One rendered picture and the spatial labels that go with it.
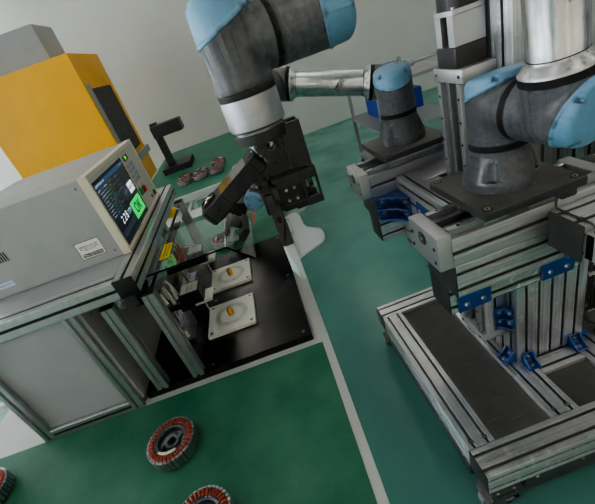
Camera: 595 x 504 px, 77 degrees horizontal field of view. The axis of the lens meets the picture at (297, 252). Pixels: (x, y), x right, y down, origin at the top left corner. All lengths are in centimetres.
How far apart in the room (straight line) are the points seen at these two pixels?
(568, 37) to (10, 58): 491
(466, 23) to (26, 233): 113
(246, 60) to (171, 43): 586
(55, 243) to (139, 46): 548
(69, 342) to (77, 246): 23
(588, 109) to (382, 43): 606
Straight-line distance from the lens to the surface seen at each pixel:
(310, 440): 85
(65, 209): 101
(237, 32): 48
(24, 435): 138
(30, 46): 507
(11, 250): 110
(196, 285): 113
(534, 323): 151
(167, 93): 636
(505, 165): 88
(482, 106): 84
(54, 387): 115
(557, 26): 73
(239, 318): 116
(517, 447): 142
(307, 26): 50
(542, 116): 75
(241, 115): 48
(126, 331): 99
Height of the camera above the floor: 144
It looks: 29 degrees down
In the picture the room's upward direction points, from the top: 20 degrees counter-clockwise
